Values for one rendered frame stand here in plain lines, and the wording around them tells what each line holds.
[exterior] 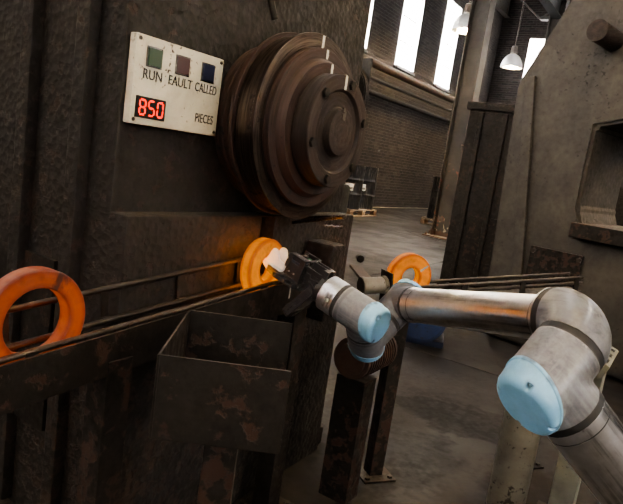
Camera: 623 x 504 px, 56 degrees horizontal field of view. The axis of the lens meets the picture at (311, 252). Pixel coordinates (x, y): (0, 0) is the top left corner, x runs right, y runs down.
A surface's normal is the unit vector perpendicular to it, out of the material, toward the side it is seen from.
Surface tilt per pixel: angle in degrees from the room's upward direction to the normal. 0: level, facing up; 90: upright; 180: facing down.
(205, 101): 90
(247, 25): 90
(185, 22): 90
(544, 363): 45
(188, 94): 90
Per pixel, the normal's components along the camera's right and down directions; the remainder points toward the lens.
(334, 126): 0.82, 0.21
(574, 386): 0.35, -0.12
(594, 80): -0.73, 0.00
